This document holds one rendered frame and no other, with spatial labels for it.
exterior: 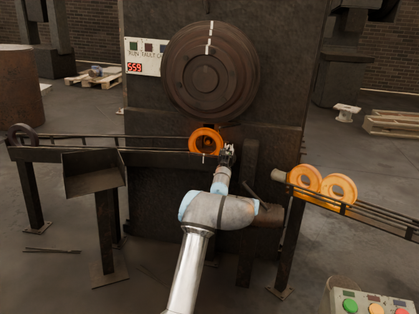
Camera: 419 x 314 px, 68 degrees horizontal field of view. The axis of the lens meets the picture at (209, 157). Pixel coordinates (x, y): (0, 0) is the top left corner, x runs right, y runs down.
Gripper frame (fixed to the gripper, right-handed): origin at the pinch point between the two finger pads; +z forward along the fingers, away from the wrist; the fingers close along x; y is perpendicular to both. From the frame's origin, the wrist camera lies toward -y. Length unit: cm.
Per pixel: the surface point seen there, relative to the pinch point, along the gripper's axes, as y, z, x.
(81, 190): -4, -40, 63
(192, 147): -0.8, -2.8, 19.2
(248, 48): 49, 11, -4
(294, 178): 0.0, -15.9, -33.3
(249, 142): 5.8, -1.2, -10.2
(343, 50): -121, 428, -141
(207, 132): 8.3, -0.1, 11.8
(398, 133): -154, 252, -202
